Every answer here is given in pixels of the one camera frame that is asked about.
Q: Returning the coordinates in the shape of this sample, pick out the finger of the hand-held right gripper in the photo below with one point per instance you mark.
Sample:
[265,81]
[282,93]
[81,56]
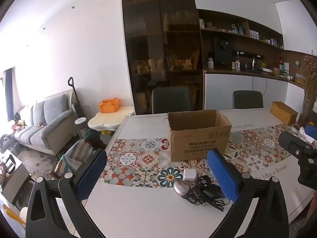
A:
[291,141]
[311,131]

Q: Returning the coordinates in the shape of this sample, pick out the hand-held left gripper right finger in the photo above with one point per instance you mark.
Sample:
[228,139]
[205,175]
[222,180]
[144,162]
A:
[223,176]

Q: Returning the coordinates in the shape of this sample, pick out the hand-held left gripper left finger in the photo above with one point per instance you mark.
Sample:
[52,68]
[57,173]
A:
[91,176]

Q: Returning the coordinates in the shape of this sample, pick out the white charger cube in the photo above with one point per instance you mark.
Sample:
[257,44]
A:
[189,174]

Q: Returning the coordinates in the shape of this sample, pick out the brown cardboard box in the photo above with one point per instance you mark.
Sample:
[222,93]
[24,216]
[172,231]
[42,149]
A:
[193,141]

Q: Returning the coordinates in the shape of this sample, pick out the small white cup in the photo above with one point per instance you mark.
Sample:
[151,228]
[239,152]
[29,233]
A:
[296,128]

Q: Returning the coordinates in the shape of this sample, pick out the chair with striped cloth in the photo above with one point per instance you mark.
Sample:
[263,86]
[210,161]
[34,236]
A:
[76,153]

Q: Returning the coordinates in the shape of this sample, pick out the wicker tissue box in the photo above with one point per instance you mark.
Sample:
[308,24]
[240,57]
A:
[283,112]

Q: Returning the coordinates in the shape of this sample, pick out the dark green hat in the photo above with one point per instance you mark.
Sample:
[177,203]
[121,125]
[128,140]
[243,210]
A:
[91,135]

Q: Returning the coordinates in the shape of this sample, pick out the silver computer mouse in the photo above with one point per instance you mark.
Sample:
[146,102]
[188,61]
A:
[181,188]

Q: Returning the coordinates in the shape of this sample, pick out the dried flower bouquet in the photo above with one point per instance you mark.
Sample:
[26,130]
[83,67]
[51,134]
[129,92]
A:
[310,84]

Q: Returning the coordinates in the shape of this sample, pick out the white cylindrical bin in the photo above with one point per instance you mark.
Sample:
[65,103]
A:
[81,127]

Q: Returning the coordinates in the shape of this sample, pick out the patterned floral table mat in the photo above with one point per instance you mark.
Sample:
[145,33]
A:
[138,158]

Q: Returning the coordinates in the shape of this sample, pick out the cream flower-shaped side table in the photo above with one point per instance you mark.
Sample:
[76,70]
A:
[109,120]

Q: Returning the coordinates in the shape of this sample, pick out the dark grey dining chair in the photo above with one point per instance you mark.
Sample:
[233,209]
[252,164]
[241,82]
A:
[172,100]
[247,99]

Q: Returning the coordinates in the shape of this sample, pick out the grey fabric sofa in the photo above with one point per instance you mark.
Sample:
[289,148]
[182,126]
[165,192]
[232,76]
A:
[47,126]

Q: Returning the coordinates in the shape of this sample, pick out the upright vacuum cleaner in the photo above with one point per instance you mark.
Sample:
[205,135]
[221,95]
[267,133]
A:
[78,106]

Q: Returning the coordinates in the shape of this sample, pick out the orange plastic basket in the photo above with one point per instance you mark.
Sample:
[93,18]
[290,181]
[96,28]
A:
[109,106]

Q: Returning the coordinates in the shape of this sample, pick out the dark low cabinet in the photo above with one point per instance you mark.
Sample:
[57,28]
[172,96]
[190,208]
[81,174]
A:
[14,178]

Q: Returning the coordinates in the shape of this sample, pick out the black coffee maker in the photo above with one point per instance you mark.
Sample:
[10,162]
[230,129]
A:
[254,64]

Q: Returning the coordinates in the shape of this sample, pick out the black water dispenser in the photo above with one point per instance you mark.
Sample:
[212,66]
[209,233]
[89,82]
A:
[223,50]

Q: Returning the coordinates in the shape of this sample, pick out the dark blue curtain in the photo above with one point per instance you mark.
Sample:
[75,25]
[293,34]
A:
[8,94]

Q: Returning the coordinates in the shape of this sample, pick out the dark glass display cabinet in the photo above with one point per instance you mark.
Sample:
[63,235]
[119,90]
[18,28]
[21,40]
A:
[161,54]

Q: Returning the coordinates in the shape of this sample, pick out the black wall power rail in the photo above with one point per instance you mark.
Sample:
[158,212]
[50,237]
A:
[247,54]

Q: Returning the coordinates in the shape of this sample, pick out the wooden wall shelf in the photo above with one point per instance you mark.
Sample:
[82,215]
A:
[242,33]

